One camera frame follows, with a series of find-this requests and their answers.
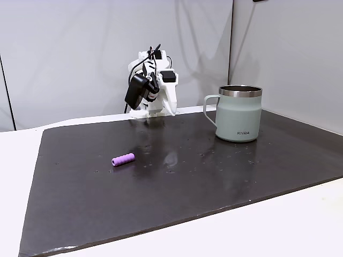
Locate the purple ribbed pen grip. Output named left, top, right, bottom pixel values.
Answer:
left=111, top=152, right=136, bottom=167

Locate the large black table mat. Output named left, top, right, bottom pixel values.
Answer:
left=18, top=108, right=343, bottom=257

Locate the pale green steel-rimmed mug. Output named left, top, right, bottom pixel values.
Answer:
left=203, top=85, right=263, bottom=143

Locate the thin black vertical wall strip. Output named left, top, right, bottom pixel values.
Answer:
left=0, top=54, right=17, bottom=132

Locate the black camera box with bracket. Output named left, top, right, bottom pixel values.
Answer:
left=124, top=72, right=160, bottom=111

